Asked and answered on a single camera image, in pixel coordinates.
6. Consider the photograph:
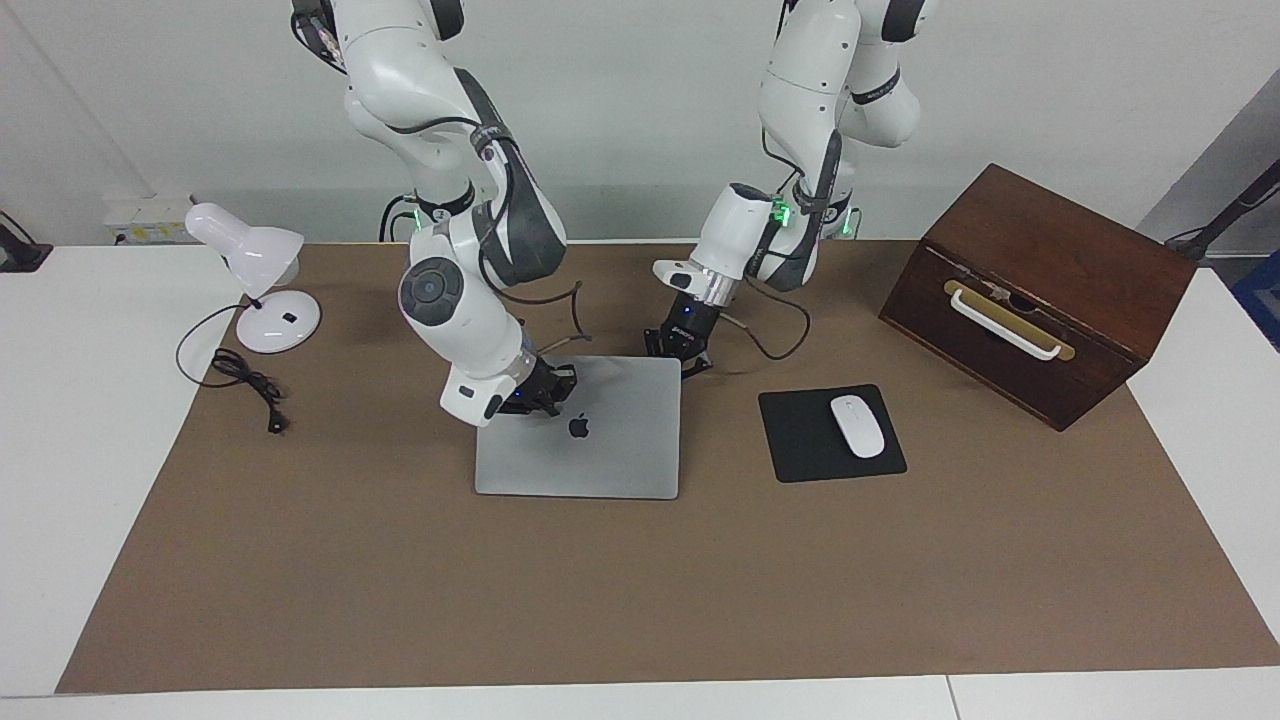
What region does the black lamp power cable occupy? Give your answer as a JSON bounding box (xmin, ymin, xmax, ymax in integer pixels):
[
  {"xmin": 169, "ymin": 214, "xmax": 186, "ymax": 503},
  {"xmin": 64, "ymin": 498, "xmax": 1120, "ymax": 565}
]
[{"xmin": 176, "ymin": 303, "xmax": 289, "ymax": 436}]

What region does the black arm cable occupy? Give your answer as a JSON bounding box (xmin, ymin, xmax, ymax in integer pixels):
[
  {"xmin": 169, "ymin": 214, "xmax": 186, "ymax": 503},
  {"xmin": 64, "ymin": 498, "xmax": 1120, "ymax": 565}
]
[
  {"xmin": 380, "ymin": 115, "xmax": 587, "ymax": 356},
  {"xmin": 718, "ymin": 278, "xmax": 813, "ymax": 363}
]

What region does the black tripod leg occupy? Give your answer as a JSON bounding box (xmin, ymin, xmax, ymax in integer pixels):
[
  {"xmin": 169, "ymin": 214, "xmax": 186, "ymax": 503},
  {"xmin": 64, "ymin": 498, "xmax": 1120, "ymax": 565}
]
[{"xmin": 1165, "ymin": 160, "xmax": 1280, "ymax": 263}]

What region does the white power strip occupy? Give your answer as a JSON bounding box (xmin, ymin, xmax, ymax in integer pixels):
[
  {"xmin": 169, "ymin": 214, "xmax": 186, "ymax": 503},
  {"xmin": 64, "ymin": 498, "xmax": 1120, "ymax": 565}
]
[{"xmin": 105, "ymin": 197, "xmax": 193, "ymax": 246}]

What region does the dark brown wooden box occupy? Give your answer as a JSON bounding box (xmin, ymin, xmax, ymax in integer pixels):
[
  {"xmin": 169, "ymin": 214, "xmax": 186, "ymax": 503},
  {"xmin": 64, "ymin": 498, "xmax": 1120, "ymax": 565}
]
[{"xmin": 878, "ymin": 163, "xmax": 1199, "ymax": 432}]

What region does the white desk lamp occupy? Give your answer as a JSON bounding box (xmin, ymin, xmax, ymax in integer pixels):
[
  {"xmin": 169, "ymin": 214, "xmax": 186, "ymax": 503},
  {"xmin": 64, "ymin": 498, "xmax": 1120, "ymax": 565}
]
[{"xmin": 184, "ymin": 202, "xmax": 323, "ymax": 354}]

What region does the white box handle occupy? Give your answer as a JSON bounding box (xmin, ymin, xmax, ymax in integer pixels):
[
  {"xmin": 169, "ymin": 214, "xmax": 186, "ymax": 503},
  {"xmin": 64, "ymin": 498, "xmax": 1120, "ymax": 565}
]
[{"xmin": 943, "ymin": 279, "xmax": 1077, "ymax": 362}]

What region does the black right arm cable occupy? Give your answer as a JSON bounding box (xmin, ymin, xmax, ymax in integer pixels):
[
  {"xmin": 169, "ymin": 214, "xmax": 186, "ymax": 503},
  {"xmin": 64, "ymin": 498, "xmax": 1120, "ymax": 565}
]
[{"xmin": 380, "ymin": 115, "xmax": 587, "ymax": 356}]

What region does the black right base cable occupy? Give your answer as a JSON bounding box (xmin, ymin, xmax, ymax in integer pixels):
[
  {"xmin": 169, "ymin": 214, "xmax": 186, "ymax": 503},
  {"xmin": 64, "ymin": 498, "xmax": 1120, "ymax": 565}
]
[{"xmin": 378, "ymin": 193, "xmax": 419, "ymax": 243}]

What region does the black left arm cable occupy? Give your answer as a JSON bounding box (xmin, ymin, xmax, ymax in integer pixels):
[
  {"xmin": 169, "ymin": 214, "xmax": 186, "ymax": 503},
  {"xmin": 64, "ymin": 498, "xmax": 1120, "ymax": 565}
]
[{"xmin": 718, "ymin": 278, "xmax": 813, "ymax": 363}]

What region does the black clamp stand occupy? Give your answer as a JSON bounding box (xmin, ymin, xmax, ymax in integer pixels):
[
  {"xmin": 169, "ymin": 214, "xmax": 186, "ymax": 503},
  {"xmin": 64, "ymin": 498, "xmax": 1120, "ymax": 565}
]
[{"xmin": 0, "ymin": 212, "xmax": 53, "ymax": 273}]

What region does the brown table mat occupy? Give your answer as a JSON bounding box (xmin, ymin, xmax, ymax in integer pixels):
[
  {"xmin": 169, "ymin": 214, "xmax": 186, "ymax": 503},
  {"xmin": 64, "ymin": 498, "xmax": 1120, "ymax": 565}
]
[{"xmin": 55, "ymin": 240, "xmax": 1280, "ymax": 694}]

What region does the blue crate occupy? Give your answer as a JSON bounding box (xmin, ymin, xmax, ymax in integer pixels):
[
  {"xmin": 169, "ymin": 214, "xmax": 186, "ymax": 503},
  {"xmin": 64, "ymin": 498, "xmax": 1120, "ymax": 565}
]
[{"xmin": 1232, "ymin": 250, "xmax": 1280, "ymax": 353}]

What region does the grey aluminium laptop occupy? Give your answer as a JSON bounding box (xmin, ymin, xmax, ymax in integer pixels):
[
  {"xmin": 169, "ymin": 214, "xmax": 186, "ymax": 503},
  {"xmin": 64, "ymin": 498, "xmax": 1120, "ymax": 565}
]
[{"xmin": 473, "ymin": 355, "xmax": 683, "ymax": 501}]

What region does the white computer mouse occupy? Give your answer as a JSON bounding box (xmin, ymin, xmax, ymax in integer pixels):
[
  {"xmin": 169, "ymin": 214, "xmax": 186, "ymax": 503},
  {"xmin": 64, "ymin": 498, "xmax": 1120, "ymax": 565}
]
[{"xmin": 830, "ymin": 395, "xmax": 887, "ymax": 459}]

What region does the black mouse pad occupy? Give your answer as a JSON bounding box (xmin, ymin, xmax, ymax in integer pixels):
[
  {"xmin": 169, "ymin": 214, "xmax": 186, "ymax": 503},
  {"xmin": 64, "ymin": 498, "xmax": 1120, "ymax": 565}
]
[{"xmin": 758, "ymin": 384, "xmax": 908, "ymax": 484}]

